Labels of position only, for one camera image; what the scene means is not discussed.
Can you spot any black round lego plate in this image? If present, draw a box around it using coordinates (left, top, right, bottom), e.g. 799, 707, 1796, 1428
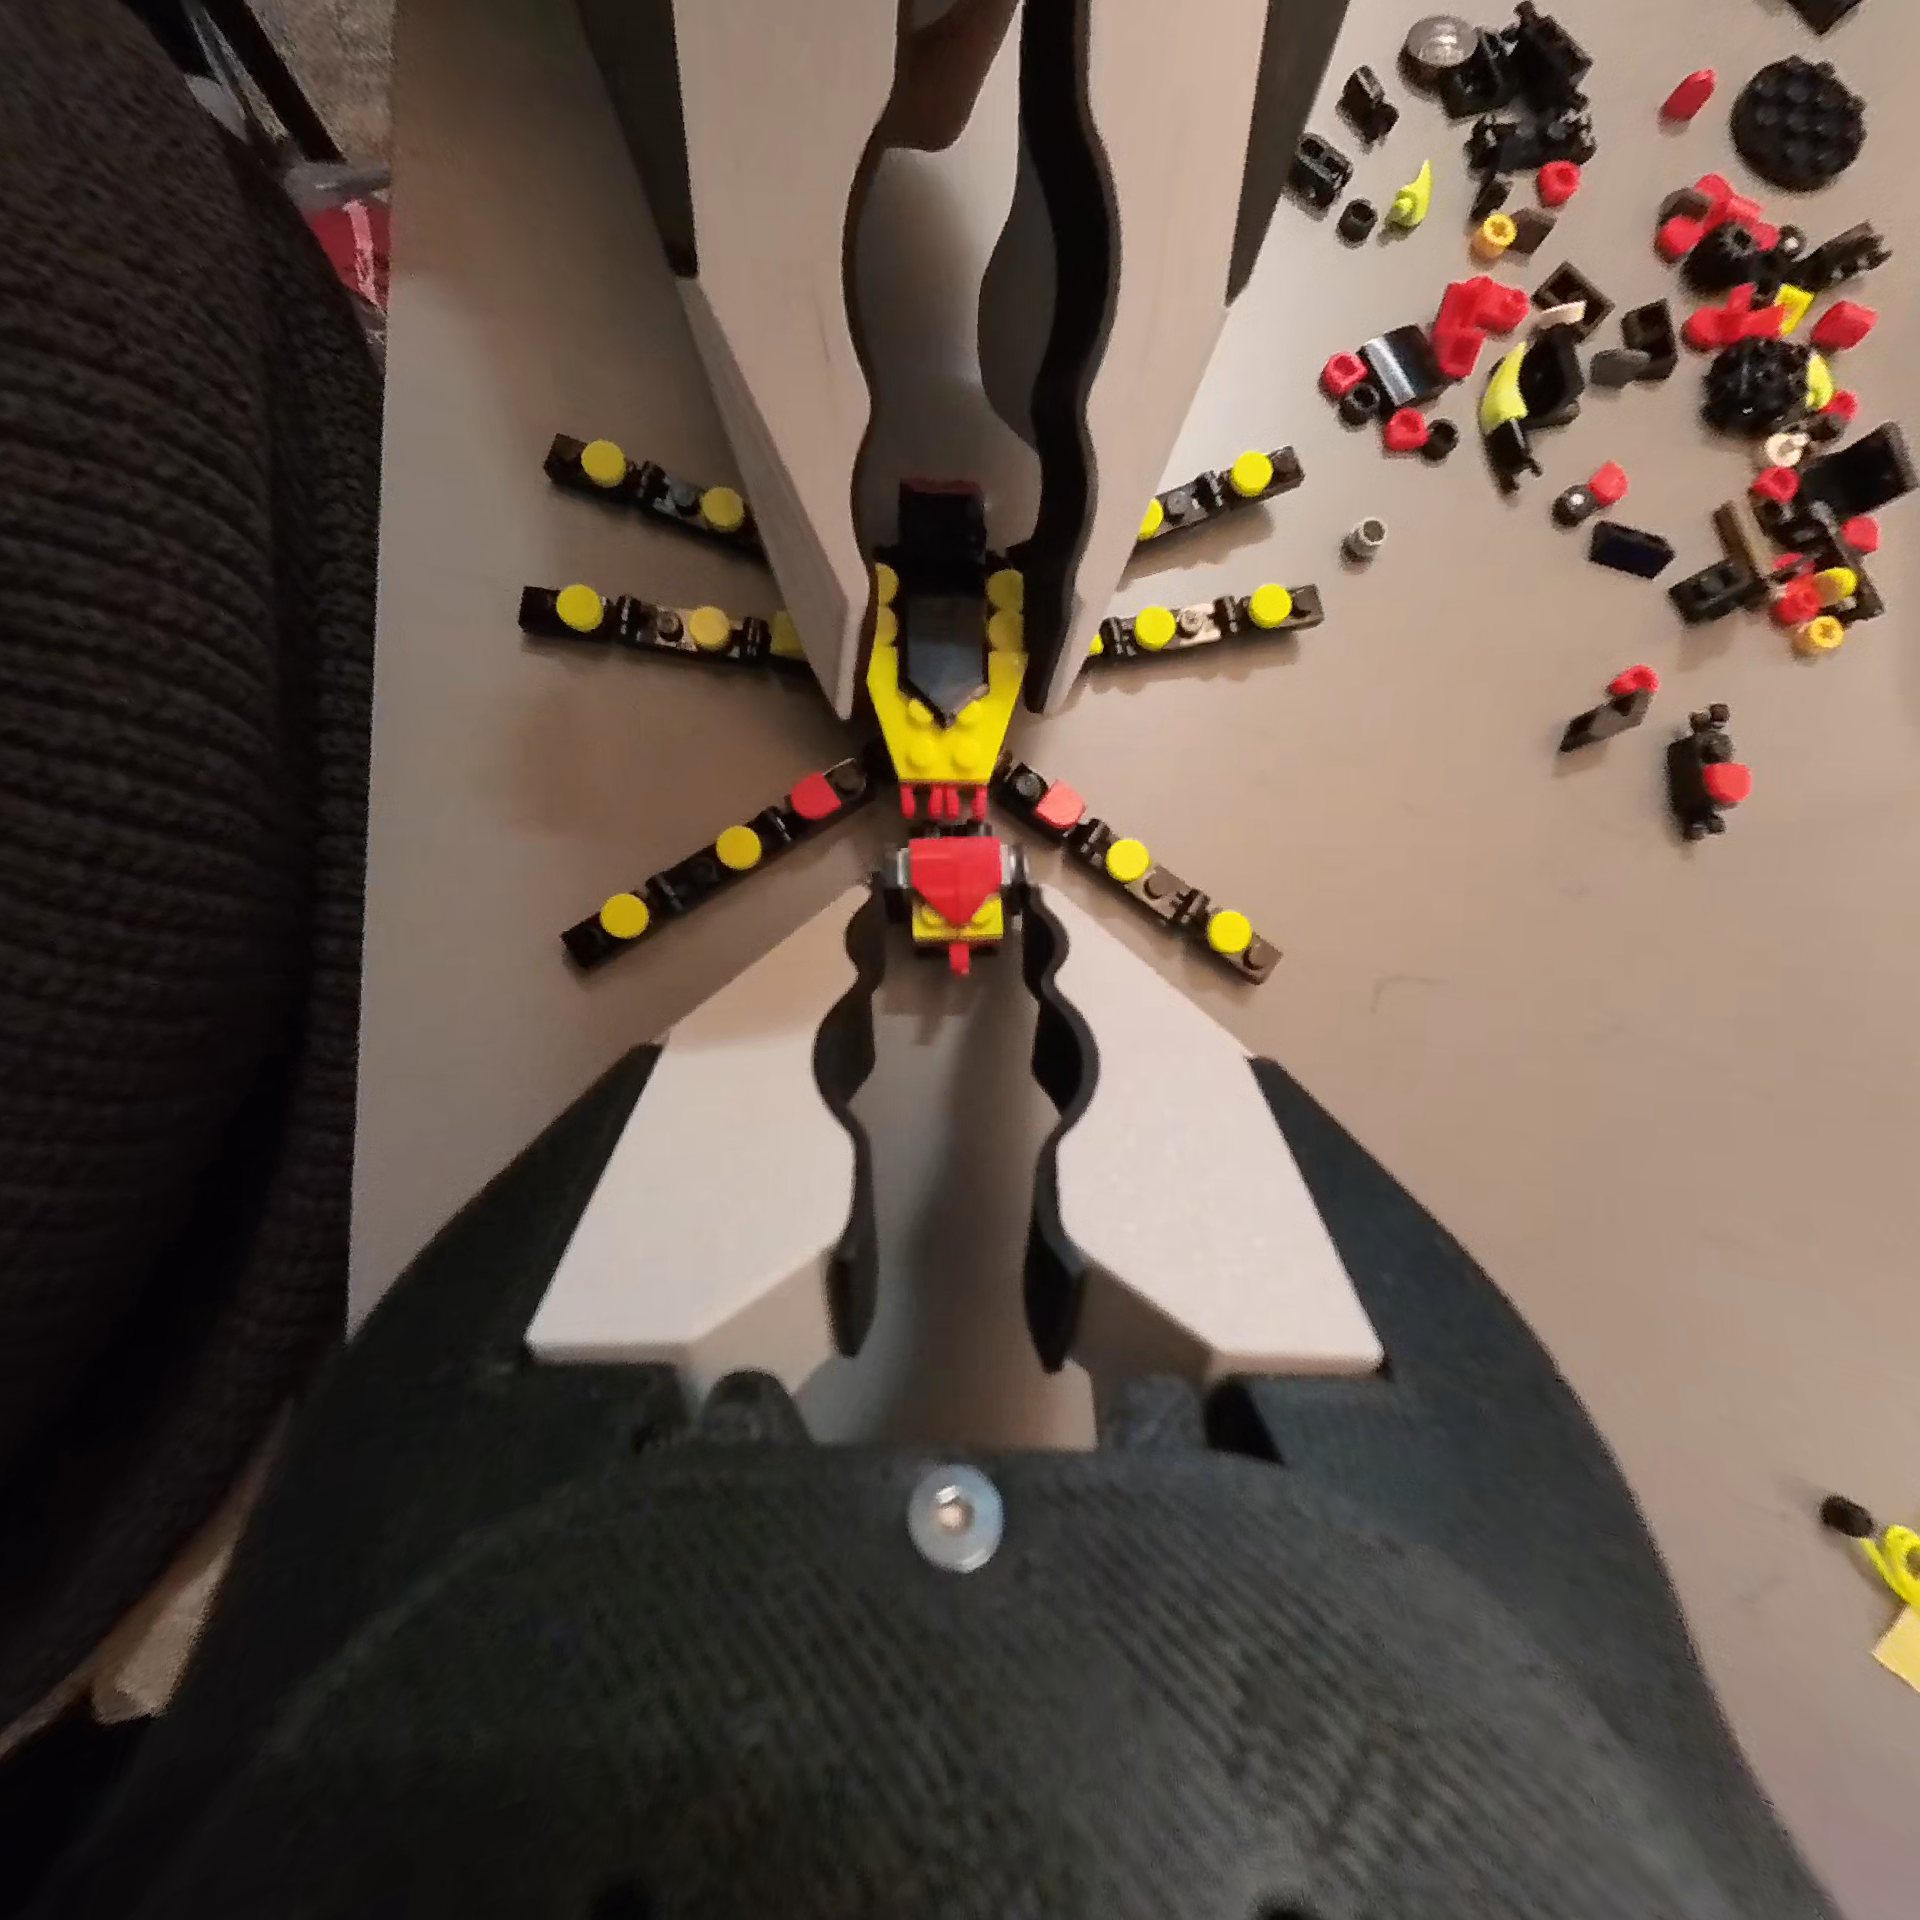
1728, 56, 1873, 192

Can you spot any pile of loose lego pieces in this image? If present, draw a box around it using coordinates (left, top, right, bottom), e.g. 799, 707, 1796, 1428
1316, 0, 1920, 841

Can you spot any yellow black lego spider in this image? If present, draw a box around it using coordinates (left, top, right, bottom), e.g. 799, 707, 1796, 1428
518, 432, 1329, 988

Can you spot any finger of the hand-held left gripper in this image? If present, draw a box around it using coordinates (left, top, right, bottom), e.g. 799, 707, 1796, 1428
978, 0, 1354, 719
576, 0, 910, 719

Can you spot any red plastic package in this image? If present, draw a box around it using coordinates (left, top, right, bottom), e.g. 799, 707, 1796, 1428
300, 192, 395, 311

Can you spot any yellow clip black piece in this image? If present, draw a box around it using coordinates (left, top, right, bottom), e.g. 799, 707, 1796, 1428
1820, 1492, 1920, 1604

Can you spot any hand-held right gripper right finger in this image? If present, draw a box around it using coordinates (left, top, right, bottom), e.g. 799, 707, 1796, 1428
1024, 883, 1388, 1382

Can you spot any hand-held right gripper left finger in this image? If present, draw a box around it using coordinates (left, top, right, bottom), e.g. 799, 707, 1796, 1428
526, 884, 884, 1384

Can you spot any black chair frame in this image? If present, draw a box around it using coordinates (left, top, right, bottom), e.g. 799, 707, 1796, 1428
195, 0, 350, 164

